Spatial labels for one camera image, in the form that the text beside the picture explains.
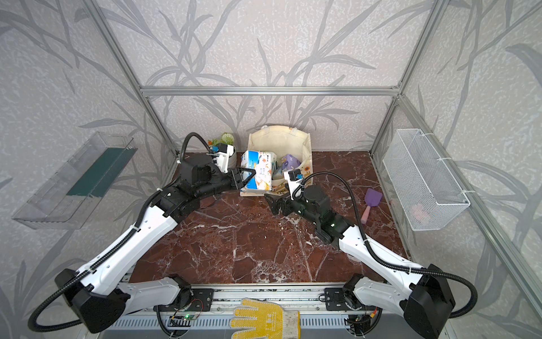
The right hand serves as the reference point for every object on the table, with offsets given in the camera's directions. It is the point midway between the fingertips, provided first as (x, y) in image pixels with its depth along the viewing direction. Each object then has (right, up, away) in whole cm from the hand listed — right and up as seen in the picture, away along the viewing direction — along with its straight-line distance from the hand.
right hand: (275, 188), depth 72 cm
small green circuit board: (-29, -44, -2) cm, 53 cm away
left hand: (-6, +5, -5) cm, 10 cm away
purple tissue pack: (+5, +10, +23) cm, 26 cm away
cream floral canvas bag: (+2, +20, +26) cm, 33 cm away
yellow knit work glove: (-1, -44, -3) cm, 45 cm away
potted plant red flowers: (-26, +22, +33) cm, 48 cm away
